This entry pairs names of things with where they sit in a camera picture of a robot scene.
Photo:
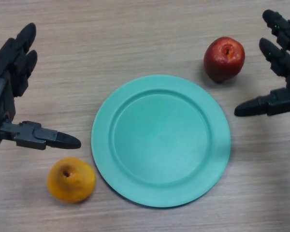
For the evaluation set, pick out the red apple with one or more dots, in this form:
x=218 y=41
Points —
x=222 y=62

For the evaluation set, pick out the yellow pear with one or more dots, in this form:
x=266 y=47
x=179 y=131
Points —
x=71 y=182

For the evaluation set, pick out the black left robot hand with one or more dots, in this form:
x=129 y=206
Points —
x=4 y=96

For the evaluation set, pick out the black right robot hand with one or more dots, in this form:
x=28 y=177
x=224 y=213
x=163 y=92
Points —
x=284 y=62

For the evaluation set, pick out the green round plate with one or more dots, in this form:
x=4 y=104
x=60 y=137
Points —
x=160 y=141

